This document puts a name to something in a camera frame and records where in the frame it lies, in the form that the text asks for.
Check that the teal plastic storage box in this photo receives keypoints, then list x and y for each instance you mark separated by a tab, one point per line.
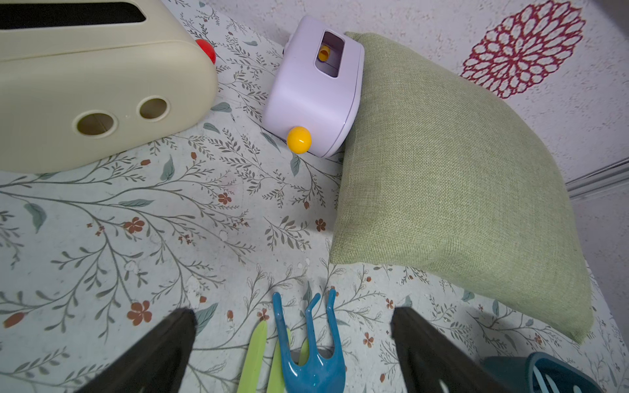
516	373

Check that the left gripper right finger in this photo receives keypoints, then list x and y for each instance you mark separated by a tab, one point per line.
430	362

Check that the blue rake yellow handle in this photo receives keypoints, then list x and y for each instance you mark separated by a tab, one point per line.
333	369

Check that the green square pillow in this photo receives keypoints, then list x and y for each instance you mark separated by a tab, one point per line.
441	175

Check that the light blue fork white handle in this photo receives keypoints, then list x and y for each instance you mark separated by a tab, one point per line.
544	382

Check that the purple toy toaster box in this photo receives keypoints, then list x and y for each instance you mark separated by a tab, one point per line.
315	96

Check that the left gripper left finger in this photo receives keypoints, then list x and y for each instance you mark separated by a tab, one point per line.
156	363

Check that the lime shovel wooden handle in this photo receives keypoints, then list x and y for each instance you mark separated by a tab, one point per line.
258	358

